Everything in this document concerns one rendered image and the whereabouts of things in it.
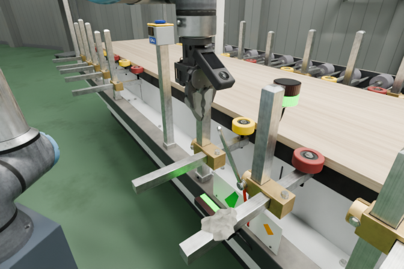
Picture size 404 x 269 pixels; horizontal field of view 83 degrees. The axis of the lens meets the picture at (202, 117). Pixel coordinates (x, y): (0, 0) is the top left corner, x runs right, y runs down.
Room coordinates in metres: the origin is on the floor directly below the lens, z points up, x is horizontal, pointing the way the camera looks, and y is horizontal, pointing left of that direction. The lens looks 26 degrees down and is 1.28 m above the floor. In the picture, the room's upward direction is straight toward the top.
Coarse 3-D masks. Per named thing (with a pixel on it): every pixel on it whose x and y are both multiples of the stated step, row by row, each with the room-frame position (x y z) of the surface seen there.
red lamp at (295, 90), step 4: (276, 84) 0.48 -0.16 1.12; (300, 84) 0.47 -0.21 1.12; (284, 88) 0.46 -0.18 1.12; (288, 88) 0.46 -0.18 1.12; (292, 88) 0.46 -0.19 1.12; (296, 88) 0.46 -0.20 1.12; (300, 88) 0.47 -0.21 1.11; (284, 92) 0.46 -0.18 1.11; (288, 92) 0.46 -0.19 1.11; (292, 92) 0.46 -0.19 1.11; (296, 92) 0.46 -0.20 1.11
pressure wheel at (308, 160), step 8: (296, 152) 0.53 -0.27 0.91; (304, 152) 0.53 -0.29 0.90; (312, 152) 0.53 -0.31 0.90; (296, 160) 0.50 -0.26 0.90; (304, 160) 0.49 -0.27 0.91; (312, 160) 0.49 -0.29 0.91; (320, 160) 0.49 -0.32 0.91; (296, 168) 0.50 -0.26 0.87; (304, 168) 0.48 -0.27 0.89; (312, 168) 0.48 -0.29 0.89; (320, 168) 0.48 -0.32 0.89
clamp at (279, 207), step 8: (248, 176) 0.48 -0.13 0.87; (248, 184) 0.46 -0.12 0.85; (256, 184) 0.44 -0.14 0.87; (264, 184) 0.44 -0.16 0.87; (272, 184) 0.44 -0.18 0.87; (248, 192) 0.46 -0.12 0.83; (256, 192) 0.44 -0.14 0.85; (264, 192) 0.42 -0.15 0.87; (272, 192) 0.41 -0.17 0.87; (280, 192) 0.41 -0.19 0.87; (272, 200) 0.40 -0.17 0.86; (280, 200) 0.39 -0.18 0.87; (288, 200) 0.39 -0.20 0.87; (272, 208) 0.39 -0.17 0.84; (280, 208) 0.38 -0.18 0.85; (288, 208) 0.39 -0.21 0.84; (280, 216) 0.38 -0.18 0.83
